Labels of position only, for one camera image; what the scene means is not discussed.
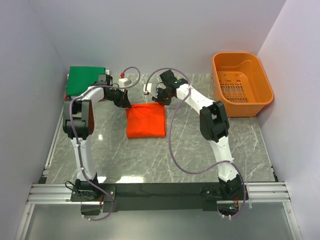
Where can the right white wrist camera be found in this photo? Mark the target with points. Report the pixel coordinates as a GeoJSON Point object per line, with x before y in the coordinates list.
{"type": "Point", "coordinates": [148, 89]}

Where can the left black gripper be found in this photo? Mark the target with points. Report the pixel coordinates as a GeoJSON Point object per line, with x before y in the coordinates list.
{"type": "Point", "coordinates": [123, 101]}

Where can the orange t shirt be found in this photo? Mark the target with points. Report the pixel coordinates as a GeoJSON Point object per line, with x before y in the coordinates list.
{"type": "Point", "coordinates": [146, 120]}

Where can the folded green t shirt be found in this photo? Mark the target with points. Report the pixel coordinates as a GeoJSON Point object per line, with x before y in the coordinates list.
{"type": "Point", "coordinates": [82, 78]}

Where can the black base beam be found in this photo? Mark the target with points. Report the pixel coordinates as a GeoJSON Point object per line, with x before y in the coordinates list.
{"type": "Point", "coordinates": [156, 196]}

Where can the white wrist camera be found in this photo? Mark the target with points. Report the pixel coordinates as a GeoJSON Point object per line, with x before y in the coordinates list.
{"type": "Point", "coordinates": [124, 82]}
{"type": "Point", "coordinates": [148, 89]}

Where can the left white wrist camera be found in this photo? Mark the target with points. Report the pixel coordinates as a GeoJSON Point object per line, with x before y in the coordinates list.
{"type": "Point", "coordinates": [124, 82]}

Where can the aluminium rail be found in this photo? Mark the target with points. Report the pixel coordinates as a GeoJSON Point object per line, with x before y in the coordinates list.
{"type": "Point", "coordinates": [58, 194]}

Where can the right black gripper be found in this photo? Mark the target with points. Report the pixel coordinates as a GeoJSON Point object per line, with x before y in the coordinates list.
{"type": "Point", "coordinates": [158, 99]}

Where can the orange plastic basket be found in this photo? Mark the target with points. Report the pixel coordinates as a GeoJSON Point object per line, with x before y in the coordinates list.
{"type": "Point", "coordinates": [240, 82]}

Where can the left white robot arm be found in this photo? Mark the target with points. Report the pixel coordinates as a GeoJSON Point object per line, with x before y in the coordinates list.
{"type": "Point", "coordinates": [79, 125]}

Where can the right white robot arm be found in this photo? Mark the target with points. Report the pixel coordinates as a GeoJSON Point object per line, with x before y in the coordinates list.
{"type": "Point", "coordinates": [213, 124]}

